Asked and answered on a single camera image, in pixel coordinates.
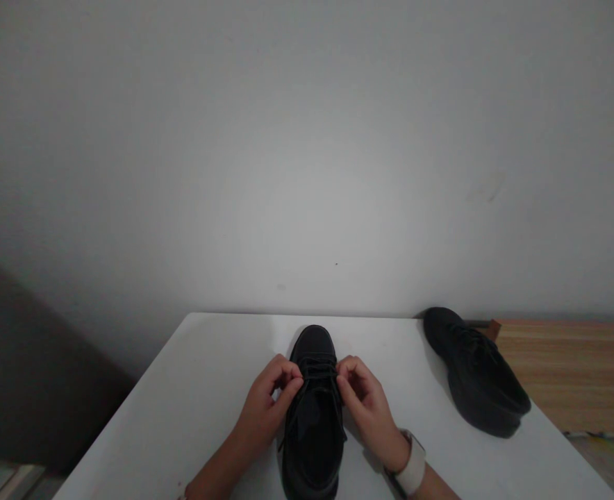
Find person's left hand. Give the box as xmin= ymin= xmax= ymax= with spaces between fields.
xmin=235 ymin=353 xmax=305 ymax=447

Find person's right hand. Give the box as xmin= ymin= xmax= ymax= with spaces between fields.
xmin=335 ymin=356 xmax=411 ymax=461

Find black shoelace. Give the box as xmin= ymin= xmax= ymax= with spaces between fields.
xmin=281 ymin=356 xmax=343 ymax=453

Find black lace-up shoe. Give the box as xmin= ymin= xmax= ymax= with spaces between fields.
xmin=277 ymin=324 xmax=349 ymax=500
xmin=422 ymin=306 xmax=533 ymax=439

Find wooden bench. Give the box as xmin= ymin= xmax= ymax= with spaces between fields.
xmin=486 ymin=318 xmax=614 ymax=438

